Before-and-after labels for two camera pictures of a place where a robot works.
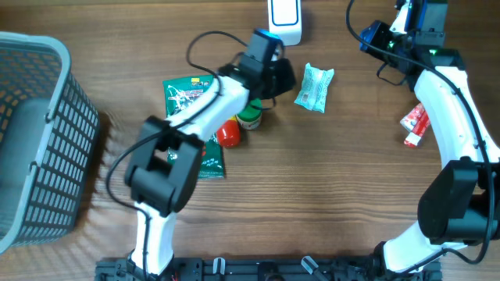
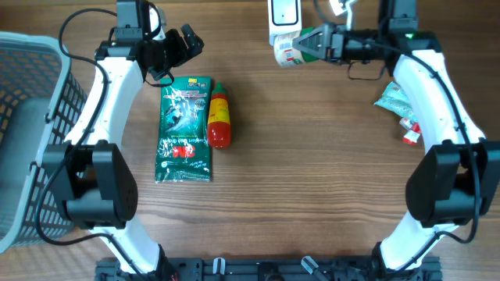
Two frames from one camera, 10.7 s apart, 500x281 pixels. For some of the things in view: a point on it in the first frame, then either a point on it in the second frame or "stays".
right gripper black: x=376 y=30 -> x=325 y=39
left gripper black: x=289 y=78 -> x=182 y=47
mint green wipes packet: x=314 y=87 -> x=395 y=99
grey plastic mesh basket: x=49 y=129 stays
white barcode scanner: x=284 y=20 stays
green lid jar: x=250 y=118 -> x=286 y=54
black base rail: x=265 y=268 stays
